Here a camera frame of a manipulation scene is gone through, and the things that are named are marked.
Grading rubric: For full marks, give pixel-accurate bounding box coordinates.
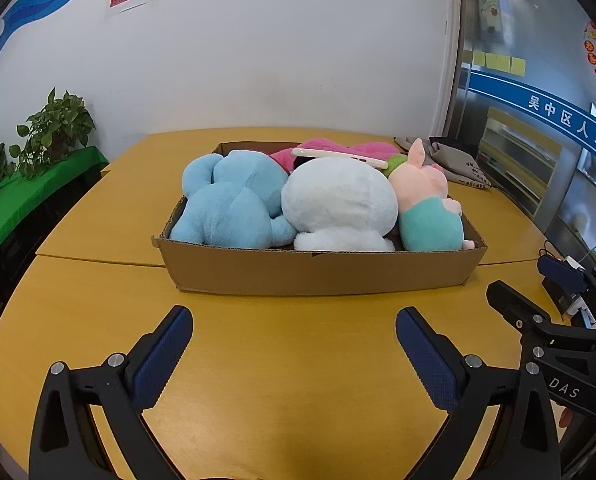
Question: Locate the small black device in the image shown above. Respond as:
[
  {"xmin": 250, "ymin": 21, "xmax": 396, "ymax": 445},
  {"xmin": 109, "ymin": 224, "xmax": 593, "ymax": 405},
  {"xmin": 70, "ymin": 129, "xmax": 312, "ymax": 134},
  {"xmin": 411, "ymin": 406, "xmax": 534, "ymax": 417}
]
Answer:
[{"xmin": 542, "ymin": 272, "xmax": 596, "ymax": 317}]

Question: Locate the blue wave wall decal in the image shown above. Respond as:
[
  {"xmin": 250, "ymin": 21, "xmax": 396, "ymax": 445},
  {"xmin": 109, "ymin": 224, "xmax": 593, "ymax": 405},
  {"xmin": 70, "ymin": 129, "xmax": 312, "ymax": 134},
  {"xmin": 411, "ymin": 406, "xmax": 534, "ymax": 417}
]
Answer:
[{"xmin": 0, "ymin": 0, "xmax": 124, "ymax": 73}]

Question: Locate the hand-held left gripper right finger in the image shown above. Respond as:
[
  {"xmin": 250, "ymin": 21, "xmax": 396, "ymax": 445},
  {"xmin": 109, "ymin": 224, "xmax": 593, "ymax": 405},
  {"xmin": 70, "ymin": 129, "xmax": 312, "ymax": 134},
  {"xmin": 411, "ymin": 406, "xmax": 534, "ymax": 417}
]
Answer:
[{"xmin": 396, "ymin": 307, "xmax": 561, "ymax": 480}]

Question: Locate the cartoon poster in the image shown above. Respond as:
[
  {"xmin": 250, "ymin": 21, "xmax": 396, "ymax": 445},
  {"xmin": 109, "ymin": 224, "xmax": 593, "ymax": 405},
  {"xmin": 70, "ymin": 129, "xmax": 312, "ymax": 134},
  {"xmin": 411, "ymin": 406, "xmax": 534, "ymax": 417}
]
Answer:
[{"xmin": 475, "ymin": 0, "xmax": 511, "ymax": 36}]

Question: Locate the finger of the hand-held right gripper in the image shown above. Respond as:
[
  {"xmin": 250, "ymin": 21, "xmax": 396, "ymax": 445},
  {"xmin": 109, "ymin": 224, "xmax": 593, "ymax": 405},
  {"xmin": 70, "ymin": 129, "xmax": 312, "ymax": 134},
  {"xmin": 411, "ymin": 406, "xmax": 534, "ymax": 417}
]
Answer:
[
  {"xmin": 486, "ymin": 280, "xmax": 596, "ymax": 347},
  {"xmin": 536, "ymin": 254, "xmax": 596, "ymax": 329}
]

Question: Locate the pink pig plush toy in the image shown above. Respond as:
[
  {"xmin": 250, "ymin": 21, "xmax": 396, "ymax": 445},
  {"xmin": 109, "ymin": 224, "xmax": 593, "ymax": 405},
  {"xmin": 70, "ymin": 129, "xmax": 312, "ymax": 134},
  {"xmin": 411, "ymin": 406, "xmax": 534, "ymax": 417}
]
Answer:
[{"xmin": 384, "ymin": 138, "xmax": 476, "ymax": 252}]

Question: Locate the white round plush toy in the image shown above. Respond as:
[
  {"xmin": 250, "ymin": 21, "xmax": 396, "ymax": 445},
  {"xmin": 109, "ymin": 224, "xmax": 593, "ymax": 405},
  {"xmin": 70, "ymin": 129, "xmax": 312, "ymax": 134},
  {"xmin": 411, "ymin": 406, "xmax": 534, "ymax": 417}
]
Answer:
[{"xmin": 281, "ymin": 156, "xmax": 399, "ymax": 252}]

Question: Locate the brown cardboard box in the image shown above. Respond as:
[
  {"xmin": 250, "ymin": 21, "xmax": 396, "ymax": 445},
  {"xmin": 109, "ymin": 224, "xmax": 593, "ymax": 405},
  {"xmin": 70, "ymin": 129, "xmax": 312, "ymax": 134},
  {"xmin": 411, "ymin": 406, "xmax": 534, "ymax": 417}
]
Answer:
[{"xmin": 151, "ymin": 141, "xmax": 488, "ymax": 297}]

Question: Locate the large green potted plant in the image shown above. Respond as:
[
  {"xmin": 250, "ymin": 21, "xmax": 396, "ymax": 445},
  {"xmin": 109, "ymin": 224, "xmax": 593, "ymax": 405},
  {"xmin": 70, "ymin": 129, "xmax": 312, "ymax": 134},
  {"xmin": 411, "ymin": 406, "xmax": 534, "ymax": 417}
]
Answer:
[{"xmin": 9, "ymin": 87, "xmax": 97, "ymax": 181}]

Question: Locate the dark grey cloth bag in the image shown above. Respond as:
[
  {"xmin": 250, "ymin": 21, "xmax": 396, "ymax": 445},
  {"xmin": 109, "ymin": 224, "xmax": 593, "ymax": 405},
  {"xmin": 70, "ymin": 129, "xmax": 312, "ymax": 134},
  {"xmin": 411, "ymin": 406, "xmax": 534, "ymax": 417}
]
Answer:
[{"xmin": 428, "ymin": 136, "xmax": 494, "ymax": 191}]

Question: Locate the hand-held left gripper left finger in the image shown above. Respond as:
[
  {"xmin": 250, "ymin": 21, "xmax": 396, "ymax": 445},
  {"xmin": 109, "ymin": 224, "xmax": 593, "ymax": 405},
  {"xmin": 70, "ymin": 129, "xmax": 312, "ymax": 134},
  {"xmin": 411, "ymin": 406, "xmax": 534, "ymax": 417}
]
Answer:
[{"xmin": 29, "ymin": 305, "xmax": 195, "ymax": 480}]

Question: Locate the metal display shelf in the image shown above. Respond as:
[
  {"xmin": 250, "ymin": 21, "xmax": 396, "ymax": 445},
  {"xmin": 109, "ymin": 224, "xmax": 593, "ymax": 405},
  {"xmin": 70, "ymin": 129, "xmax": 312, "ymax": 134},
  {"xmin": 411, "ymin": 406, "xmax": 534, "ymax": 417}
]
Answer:
[{"xmin": 478, "ymin": 105, "xmax": 563, "ymax": 216}]

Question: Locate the cream pink phone case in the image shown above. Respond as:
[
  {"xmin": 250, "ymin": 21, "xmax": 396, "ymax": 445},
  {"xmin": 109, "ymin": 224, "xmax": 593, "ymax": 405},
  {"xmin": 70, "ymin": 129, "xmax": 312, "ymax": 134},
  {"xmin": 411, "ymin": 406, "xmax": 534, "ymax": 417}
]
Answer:
[{"xmin": 291, "ymin": 147, "xmax": 389, "ymax": 171}]

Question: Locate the wooden desktop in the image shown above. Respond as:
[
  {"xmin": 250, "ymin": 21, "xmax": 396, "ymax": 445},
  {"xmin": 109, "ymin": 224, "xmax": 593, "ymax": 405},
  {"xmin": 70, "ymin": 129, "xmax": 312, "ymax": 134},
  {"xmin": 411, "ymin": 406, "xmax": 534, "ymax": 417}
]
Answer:
[{"xmin": 0, "ymin": 126, "xmax": 596, "ymax": 480}]

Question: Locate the blue glass banner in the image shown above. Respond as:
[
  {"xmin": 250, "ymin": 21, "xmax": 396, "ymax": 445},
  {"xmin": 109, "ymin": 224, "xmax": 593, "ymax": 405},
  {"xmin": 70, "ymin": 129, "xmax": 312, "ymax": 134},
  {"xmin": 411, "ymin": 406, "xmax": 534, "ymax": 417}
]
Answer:
[{"xmin": 465, "ymin": 70, "xmax": 596, "ymax": 171}]

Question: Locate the hot pink plush toy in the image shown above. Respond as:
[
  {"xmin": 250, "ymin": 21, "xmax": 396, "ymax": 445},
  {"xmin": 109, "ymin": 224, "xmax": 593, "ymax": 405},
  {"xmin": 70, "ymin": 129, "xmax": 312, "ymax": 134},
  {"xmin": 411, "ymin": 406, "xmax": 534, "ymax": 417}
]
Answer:
[{"xmin": 269, "ymin": 136, "xmax": 403, "ymax": 171}]

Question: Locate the beige cloth bag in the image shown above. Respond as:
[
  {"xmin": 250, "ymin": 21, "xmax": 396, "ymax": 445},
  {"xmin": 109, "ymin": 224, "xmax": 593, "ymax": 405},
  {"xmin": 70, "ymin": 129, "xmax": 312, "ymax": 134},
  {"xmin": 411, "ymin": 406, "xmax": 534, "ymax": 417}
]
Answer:
[{"xmin": 393, "ymin": 135, "xmax": 436, "ymax": 158}]

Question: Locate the light blue plush toy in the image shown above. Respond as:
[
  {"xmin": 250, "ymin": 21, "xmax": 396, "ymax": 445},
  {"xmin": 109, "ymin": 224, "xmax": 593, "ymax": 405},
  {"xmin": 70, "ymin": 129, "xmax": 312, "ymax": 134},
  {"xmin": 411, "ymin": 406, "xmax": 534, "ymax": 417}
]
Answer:
[{"xmin": 169, "ymin": 150, "xmax": 299, "ymax": 249}]

